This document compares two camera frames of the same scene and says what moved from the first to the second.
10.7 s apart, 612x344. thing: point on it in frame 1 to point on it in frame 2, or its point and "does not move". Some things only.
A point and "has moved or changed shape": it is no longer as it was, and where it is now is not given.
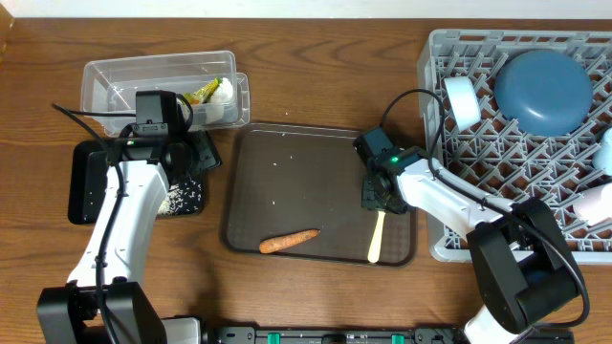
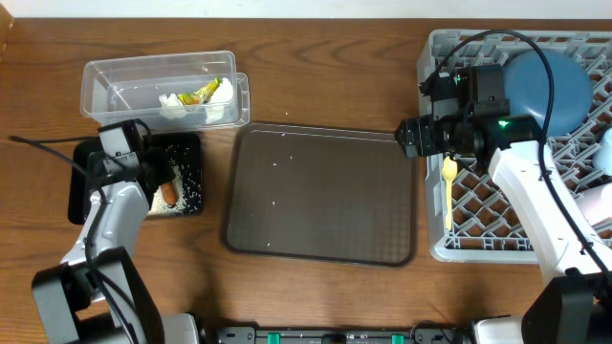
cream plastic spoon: [373, 252] has moved or changed shape
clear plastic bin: [217, 94] does not move
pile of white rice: [173, 202] does not move
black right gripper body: [379, 200] to [437, 137]
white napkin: [214, 111] does not move
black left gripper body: [193, 158] to [156, 167]
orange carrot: [287, 240] to [169, 193]
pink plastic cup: [595, 204] does not move
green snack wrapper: [204, 94] does not move
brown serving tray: [280, 180] does not move
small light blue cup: [602, 156] does not move
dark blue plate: [543, 93] does not move
